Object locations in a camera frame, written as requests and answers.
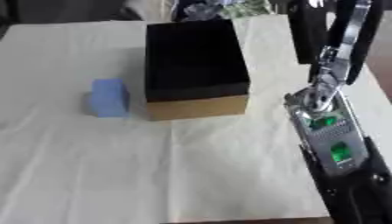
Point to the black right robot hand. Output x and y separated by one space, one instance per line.
308 35

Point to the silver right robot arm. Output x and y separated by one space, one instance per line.
337 145

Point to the tan cardboard box black inside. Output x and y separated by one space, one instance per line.
194 64

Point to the green white patterned cloth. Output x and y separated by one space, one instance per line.
245 8

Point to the grey crumpled bag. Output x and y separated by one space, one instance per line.
201 11

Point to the blue rectangular block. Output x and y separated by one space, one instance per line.
109 97

